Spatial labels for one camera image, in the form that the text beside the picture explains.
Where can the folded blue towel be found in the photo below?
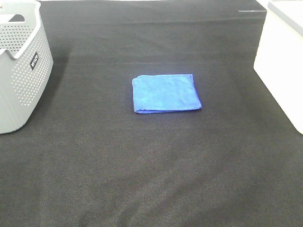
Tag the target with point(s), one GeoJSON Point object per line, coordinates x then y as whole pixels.
{"type": "Point", "coordinates": [164, 94]}

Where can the black table cloth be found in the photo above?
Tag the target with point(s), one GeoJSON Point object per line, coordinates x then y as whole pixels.
{"type": "Point", "coordinates": [86, 159]}

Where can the grey perforated laundry basket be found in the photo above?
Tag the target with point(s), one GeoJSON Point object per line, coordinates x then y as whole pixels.
{"type": "Point", "coordinates": [25, 62]}

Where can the white box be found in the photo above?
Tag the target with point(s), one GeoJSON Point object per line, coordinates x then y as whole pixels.
{"type": "Point", "coordinates": [279, 57]}

